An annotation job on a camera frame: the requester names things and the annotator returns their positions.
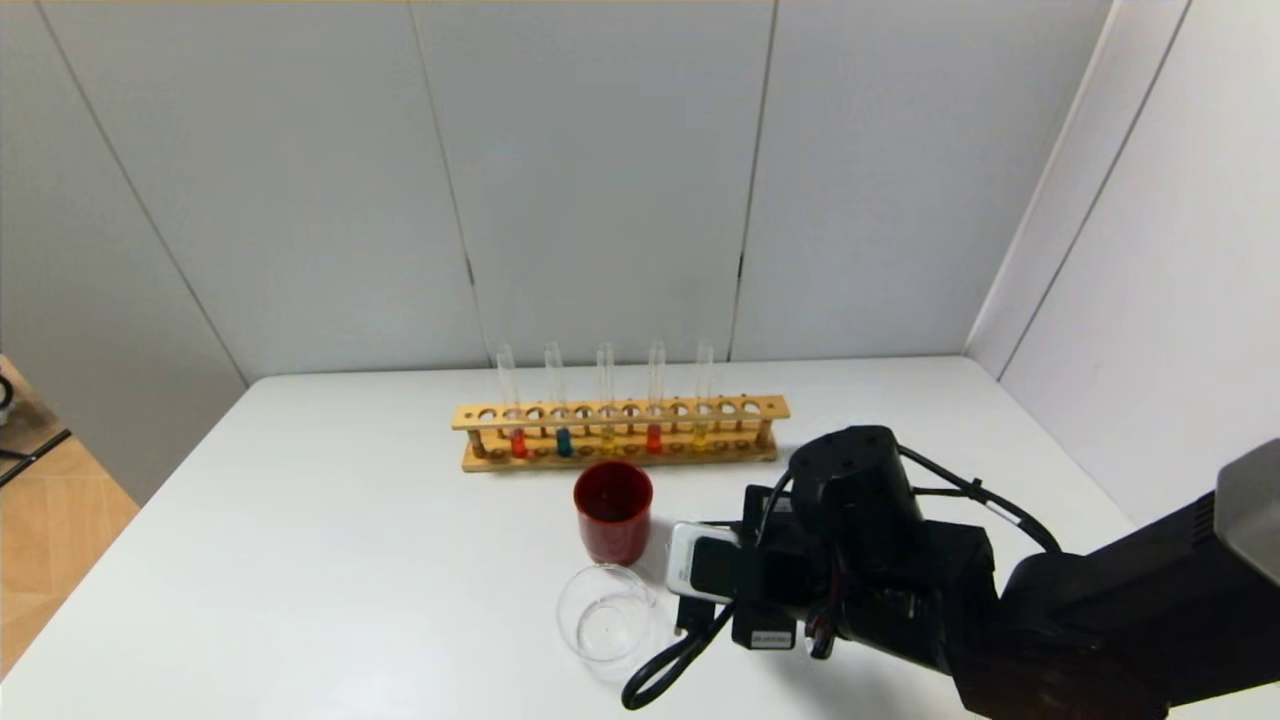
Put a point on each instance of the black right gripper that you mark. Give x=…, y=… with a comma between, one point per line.
x=765, y=632

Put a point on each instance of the black metal bar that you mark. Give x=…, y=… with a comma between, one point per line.
x=35, y=455

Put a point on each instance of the glass test tube red pigment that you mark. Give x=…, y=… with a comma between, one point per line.
x=654, y=439
x=517, y=443

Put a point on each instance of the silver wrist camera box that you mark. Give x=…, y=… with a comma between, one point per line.
x=685, y=560

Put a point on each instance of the glass test tube yellow pigment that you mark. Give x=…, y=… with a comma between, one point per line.
x=700, y=437
x=607, y=437

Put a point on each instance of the glass test tube blue pigment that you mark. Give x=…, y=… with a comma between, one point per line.
x=564, y=441

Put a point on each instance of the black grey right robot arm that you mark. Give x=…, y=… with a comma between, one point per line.
x=1120, y=620

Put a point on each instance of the clear glass dish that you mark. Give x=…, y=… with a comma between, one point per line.
x=600, y=625

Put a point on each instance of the red plastic cup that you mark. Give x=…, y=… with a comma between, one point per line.
x=612, y=535

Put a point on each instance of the wooden test tube rack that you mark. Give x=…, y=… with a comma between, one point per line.
x=500, y=462

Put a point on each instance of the dark background object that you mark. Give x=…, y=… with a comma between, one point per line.
x=4, y=400

